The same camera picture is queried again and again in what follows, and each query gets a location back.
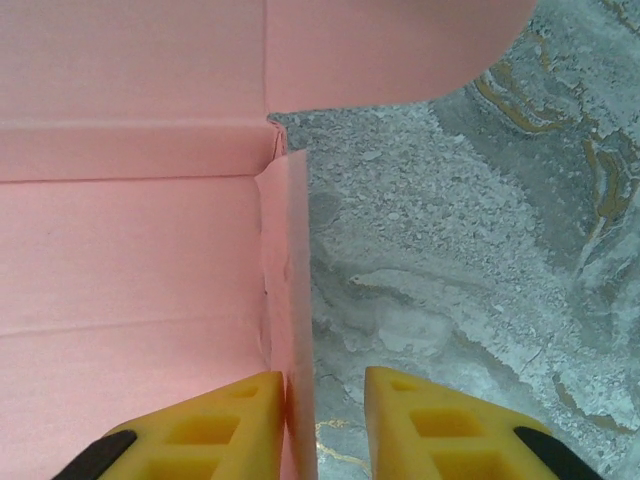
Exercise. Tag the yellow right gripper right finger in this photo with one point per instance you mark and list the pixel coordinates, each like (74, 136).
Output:
(450, 435)

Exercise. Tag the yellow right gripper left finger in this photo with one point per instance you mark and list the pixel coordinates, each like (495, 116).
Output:
(200, 440)

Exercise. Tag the pink paper box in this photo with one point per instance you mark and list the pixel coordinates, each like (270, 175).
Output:
(125, 225)

